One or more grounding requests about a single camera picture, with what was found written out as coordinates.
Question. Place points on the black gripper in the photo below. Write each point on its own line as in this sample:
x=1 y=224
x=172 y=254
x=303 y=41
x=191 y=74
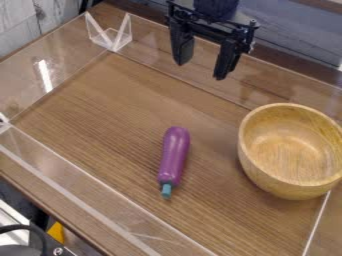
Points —
x=217 y=19

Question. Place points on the purple toy eggplant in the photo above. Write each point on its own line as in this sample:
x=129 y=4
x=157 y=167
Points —
x=173 y=154

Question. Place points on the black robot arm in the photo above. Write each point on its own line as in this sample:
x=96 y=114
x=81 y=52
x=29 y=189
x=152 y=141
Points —
x=216 y=21

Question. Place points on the brown wooden bowl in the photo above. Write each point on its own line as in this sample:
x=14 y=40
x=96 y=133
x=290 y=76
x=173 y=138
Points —
x=290 y=150

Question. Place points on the yellow label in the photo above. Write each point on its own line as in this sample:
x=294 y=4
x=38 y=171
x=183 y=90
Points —
x=56 y=232

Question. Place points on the clear acrylic corner bracket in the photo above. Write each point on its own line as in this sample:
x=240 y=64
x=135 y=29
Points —
x=109 y=38

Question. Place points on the clear acrylic front wall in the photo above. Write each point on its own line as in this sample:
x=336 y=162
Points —
x=119 y=227

